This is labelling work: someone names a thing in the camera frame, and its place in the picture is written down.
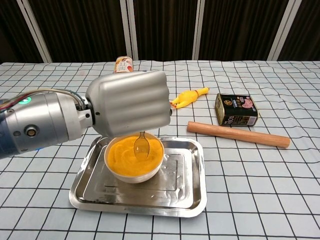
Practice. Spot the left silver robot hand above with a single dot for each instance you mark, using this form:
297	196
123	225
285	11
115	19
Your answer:
130	102

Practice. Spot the metal spoon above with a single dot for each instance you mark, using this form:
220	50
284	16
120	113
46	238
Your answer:
142	147

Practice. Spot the cream round bowl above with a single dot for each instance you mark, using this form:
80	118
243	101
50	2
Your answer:
135	179

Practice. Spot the tea bottle with white cap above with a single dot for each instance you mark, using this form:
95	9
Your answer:
123	65

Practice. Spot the yellow rubber chicken toy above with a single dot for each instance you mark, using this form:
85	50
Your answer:
187	96

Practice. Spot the yellow powder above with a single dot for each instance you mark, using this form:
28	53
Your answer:
122	162

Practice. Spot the dark folding screen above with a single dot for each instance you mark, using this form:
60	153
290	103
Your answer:
162	27

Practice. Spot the rectangular steel tray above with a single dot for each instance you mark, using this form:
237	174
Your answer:
175	195

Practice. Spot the black luncheon meat can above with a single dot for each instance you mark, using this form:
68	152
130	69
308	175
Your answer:
236	110

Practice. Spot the wooden rolling pin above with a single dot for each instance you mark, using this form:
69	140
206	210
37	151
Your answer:
237	135

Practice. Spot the white checked tablecloth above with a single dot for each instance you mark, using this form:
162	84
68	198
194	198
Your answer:
250	187

